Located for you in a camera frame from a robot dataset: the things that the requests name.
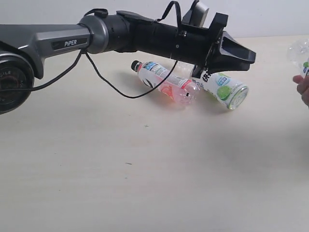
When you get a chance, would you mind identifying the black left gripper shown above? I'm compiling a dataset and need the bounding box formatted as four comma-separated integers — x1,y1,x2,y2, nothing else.
178,13,256,78

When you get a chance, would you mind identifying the pink peach drink bottle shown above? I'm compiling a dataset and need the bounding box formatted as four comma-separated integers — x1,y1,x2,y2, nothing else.
131,60,199,106

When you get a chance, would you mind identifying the large white label bottle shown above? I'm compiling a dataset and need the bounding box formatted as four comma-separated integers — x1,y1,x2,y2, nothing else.
287,38,309,77

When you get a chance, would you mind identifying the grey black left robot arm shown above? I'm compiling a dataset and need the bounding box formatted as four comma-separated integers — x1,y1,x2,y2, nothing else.
0,9,256,114

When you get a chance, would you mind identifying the lime label drink bottle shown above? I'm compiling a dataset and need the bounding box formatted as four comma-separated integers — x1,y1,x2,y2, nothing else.
179,63,249,110

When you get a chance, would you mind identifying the person's open hand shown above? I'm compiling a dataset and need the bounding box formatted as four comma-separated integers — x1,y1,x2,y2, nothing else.
293,75,309,106

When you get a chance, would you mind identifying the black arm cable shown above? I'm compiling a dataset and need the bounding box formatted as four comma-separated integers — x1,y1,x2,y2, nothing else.
31,0,184,99

